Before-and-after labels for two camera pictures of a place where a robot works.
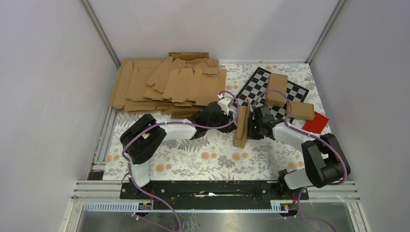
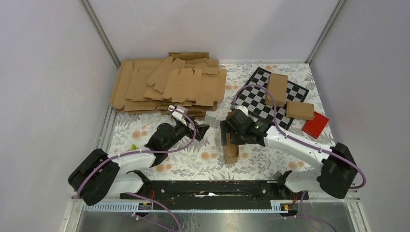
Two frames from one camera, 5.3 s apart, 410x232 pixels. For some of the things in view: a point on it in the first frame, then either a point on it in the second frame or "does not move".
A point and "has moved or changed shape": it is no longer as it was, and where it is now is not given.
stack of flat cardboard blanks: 180,85 does not move
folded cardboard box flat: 300,110 does not move
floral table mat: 215,157 does not move
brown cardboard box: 241,128 has moved or changed shape
